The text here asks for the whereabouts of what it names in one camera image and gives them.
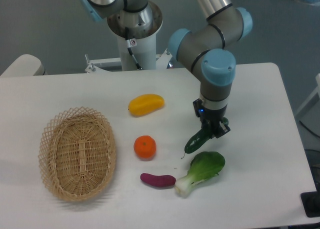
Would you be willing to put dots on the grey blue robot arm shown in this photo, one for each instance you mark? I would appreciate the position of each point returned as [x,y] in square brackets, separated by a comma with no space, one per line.
[204,52]

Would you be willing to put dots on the purple sweet potato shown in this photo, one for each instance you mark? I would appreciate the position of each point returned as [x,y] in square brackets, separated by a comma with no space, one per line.
[158,181]

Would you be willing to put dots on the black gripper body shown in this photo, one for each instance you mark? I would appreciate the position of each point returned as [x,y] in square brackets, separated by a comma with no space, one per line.
[214,117]

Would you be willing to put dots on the green cucumber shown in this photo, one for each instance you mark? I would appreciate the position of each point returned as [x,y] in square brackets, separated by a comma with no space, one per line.
[197,140]

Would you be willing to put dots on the black device at table edge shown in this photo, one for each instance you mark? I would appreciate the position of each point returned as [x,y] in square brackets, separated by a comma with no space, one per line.
[311,203]

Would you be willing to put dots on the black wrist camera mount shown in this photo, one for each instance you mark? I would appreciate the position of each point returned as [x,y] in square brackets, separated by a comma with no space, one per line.
[198,107]

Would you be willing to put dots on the green bok choy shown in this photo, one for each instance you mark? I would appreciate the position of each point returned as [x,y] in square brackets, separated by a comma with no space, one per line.
[204,166]

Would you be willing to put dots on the white chair back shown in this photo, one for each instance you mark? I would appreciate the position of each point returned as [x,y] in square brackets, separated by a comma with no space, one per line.
[25,65]

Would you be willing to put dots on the orange tangerine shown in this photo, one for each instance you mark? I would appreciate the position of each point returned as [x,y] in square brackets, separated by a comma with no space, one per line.
[145,147]

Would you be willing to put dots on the yellow mango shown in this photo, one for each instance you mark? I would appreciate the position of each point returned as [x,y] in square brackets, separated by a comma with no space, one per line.
[145,104]

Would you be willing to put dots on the woven wicker basket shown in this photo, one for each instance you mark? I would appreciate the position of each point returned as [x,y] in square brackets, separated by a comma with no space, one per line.
[77,154]

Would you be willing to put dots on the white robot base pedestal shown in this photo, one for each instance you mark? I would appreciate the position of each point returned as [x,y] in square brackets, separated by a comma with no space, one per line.
[135,33]

